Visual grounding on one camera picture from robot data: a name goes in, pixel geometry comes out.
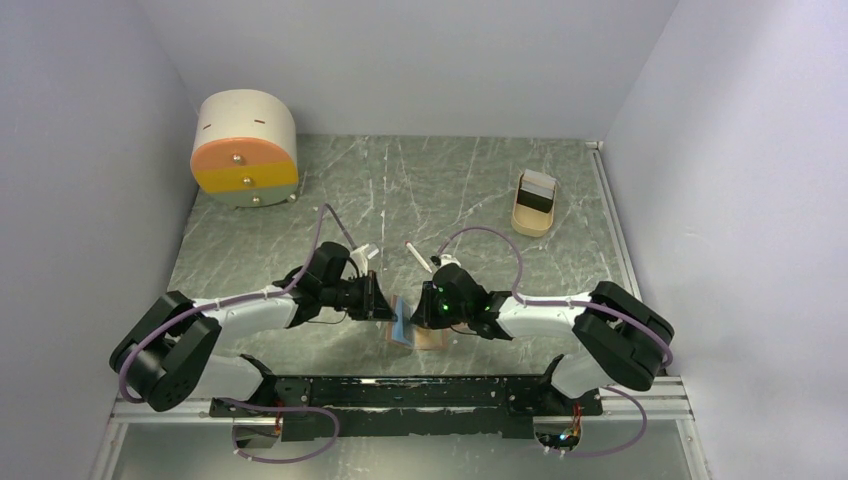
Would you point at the aluminium frame rail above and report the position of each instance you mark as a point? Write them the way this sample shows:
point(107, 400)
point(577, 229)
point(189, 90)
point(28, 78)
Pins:
point(672, 402)

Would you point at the white pen with red cap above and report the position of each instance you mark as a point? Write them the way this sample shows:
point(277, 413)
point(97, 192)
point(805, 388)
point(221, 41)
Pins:
point(417, 256)

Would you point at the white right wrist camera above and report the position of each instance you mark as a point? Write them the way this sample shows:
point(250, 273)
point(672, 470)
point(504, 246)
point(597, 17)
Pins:
point(442, 260)

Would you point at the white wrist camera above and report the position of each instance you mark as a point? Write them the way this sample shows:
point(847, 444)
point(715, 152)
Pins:
point(442, 260)
point(364, 255)

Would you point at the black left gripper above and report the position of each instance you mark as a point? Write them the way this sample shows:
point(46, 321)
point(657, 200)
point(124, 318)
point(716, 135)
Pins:
point(373, 305)

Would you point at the beige oval tray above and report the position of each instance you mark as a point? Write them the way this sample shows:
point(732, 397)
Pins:
point(530, 222)

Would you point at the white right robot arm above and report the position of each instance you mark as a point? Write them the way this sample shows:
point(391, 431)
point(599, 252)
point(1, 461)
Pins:
point(622, 341)

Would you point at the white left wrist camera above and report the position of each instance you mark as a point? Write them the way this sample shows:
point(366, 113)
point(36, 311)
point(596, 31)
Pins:
point(364, 255)

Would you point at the round beige drawer box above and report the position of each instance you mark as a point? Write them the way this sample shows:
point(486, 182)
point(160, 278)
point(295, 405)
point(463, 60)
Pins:
point(245, 149)

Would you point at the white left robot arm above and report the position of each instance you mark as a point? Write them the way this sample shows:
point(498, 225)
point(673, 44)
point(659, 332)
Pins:
point(175, 351)

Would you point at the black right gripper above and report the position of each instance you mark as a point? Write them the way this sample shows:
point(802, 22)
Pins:
point(425, 314)

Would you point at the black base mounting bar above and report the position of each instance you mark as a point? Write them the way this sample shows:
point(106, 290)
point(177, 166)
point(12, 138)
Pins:
point(301, 408)

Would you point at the pink leather card holder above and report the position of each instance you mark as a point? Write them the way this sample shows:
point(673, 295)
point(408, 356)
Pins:
point(403, 332)

